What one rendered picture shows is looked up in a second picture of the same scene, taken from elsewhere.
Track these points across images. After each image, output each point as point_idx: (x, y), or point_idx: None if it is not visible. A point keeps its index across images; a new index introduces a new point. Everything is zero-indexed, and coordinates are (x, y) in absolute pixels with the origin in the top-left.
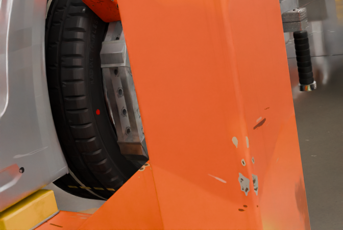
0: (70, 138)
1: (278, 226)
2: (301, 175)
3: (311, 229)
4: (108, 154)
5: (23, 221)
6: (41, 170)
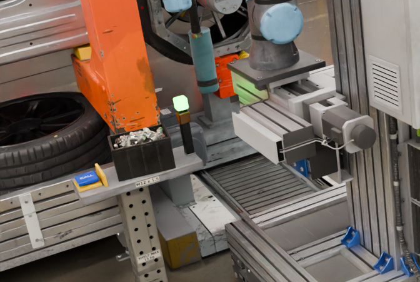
0: None
1: (119, 72)
2: (144, 57)
3: None
4: (147, 30)
5: (89, 52)
6: None
